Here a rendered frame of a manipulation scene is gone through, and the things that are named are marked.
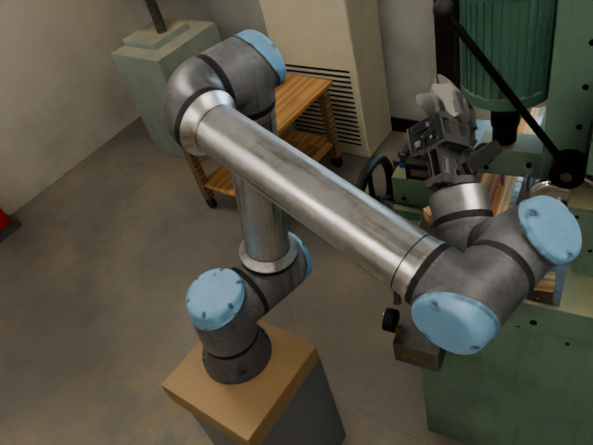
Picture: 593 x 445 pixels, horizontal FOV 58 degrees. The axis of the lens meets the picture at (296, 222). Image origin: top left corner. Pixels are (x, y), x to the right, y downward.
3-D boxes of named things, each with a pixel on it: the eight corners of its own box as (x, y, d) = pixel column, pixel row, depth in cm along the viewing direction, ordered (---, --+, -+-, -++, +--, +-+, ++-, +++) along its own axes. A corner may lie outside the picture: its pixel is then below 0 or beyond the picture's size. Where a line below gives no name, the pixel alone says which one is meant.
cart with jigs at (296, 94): (272, 145, 334) (243, 49, 292) (348, 163, 303) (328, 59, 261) (202, 210, 301) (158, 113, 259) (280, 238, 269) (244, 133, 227)
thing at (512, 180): (530, 123, 147) (532, 107, 144) (538, 123, 146) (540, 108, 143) (477, 282, 112) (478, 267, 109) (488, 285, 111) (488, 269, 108)
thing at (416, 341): (403, 335, 149) (401, 318, 143) (447, 347, 143) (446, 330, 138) (394, 360, 144) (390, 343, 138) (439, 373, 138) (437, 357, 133)
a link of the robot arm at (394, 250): (123, 76, 87) (489, 334, 55) (183, 44, 92) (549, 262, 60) (140, 131, 95) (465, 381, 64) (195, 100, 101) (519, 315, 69)
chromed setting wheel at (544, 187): (524, 215, 115) (528, 170, 107) (589, 225, 109) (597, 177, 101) (521, 224, 113) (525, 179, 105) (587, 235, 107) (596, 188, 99)
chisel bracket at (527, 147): (484, 159, 127) (484, 129, 122) (547, 166, 121) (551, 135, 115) (476, 178, 123) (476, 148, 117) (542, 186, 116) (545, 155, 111)
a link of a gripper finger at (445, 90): (433, 58, 86) (444, 109, 83) (456, 67, 89) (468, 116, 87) (418, 68, 88) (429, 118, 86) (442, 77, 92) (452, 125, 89)
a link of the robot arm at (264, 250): (234, 290, 148) (171, 44, 93) (279, 253, 156) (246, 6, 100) (272, 322, 141) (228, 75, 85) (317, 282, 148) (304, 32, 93)
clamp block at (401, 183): (411, 169, 149) (409, 143, 143) (460, 176, 142) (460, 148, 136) (393, 204, 140) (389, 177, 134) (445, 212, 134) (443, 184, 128)
